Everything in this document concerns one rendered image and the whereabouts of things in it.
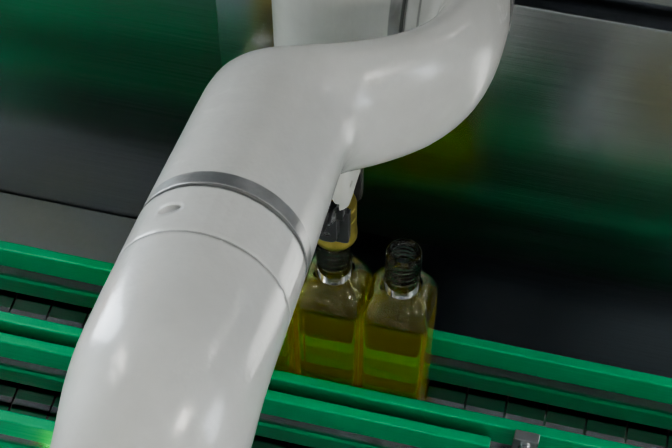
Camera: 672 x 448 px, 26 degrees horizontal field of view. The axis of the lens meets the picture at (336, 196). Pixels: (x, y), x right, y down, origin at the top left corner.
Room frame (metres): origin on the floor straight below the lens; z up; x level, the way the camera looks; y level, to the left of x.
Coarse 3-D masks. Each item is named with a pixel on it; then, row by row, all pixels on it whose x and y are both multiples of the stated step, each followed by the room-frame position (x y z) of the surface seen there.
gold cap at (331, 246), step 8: (352, 200) 0.66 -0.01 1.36; (352, 208) 0.65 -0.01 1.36; (352, 216) 0.64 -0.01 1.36; (352, 224) 0.64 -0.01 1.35; (352, 232) 0.64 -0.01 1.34; (320, 240) 0.64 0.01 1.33; (352, 240) 0.64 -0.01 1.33; (328, 248) 0.64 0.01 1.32; (336, 248) 0.64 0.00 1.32; (344, 248) 0.64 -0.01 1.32
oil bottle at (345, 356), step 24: (312, 264) 0.66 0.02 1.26; (360, 264) 0.66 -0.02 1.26; (312, 288) 0.64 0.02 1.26; (336, 288) 0.64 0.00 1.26; (360, 288) 0.64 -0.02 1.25; (312, 312) 0.63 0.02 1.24; (336, 312) 0.63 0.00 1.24; (360, 312) 0.63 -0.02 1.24; (312, 336) 0.63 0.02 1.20; (336, 336) 0.63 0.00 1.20; (360, 336) 0.63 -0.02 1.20; (312, 360) 0.63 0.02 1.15; (336, 360) 0.63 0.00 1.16; (360, 360) 0.63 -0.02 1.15
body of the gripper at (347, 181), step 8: (344, 176) 0.60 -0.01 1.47; (352, 176) 0.61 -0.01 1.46; (344, 184) 0.60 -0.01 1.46; (352, 184) 0.61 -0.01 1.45; (336, 192) 0.60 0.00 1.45; (344, 192) 0.60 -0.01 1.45; (352, 192) 0.61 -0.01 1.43; (336, 200) 0.60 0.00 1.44; (344, 200) 0.60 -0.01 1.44; (344, 208) 0.61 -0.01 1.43
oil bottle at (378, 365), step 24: (384, 288) 0.64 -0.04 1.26; (432, 288) 0.64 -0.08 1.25; (384, 312) 0.62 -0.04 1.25; (408, 312) 0.62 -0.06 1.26; (432, 312) 0.63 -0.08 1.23; (384, 336) 0.62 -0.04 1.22; (408, 336) 0.61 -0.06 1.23; (432, 336) 0.65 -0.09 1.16; (384, 360) 0.62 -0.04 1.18; (408, 360) 0.61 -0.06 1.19; (360, 384) 0.63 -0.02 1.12; (384, 384) 0.62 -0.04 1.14; (408, 384) 0.61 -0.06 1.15
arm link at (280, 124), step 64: (448, 0) 0.59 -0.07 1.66; (512, 0) 0.62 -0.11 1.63; (256, 64) 0.52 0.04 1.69; (320, 64) 0.52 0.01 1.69; (384, 64) 0.53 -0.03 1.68; (448, 64) 0.54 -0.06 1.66; (192, 128) 0.47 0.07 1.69; (256, 128) 0.46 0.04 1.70; (320, 128) 0.48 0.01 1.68; (384, 128) 0.51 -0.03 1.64; (448, 128) 0.53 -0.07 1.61; (256, 192) 0.41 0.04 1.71; (320, 192) 0.44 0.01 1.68
